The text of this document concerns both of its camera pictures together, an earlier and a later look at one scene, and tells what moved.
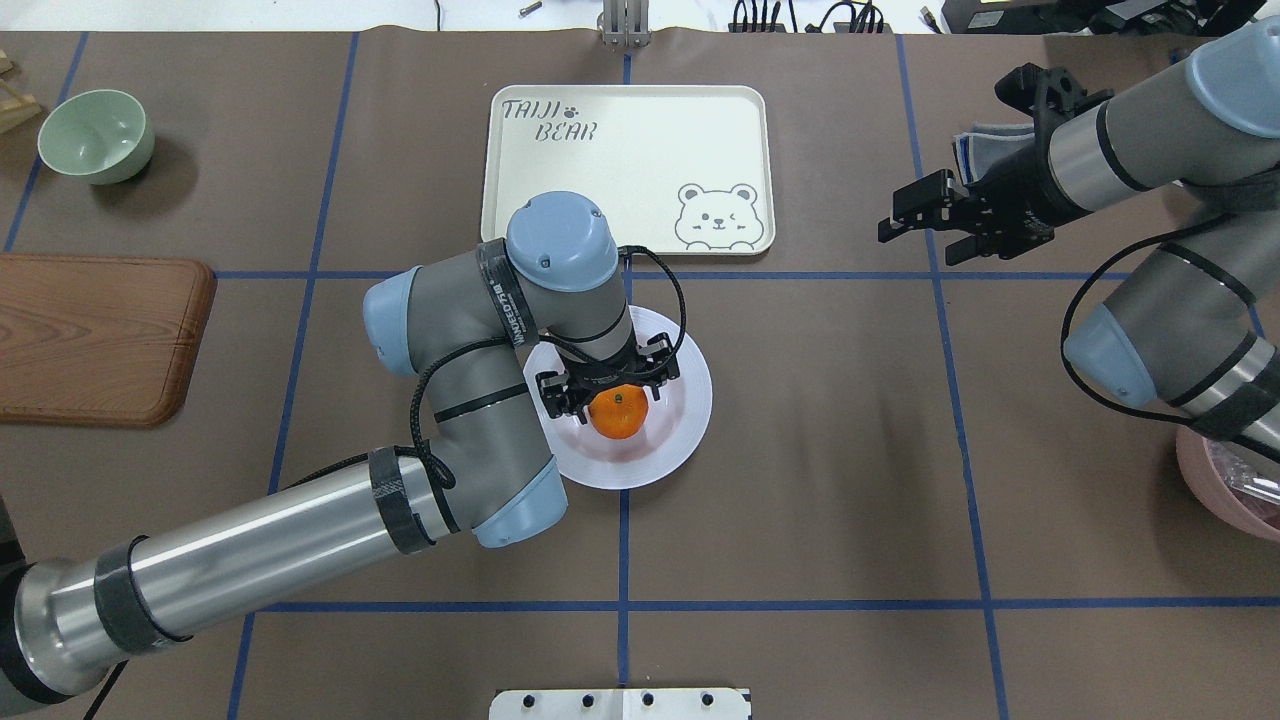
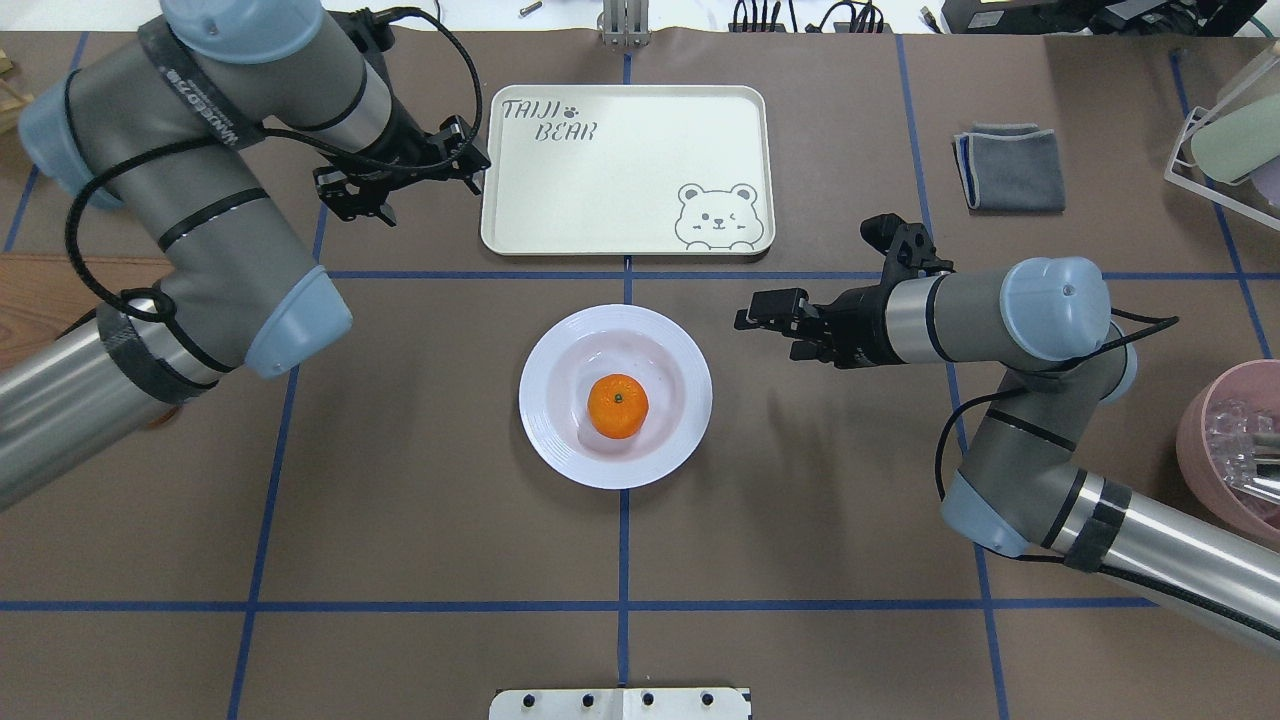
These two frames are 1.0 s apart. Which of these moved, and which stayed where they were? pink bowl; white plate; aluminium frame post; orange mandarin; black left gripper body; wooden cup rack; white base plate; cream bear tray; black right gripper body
Moved: black right gripper body; black left gripper body
Stayed: orange mandarin; white plate; aluminium frame post; cream bear tray; pink bowl; wooden cup rack; white base plate
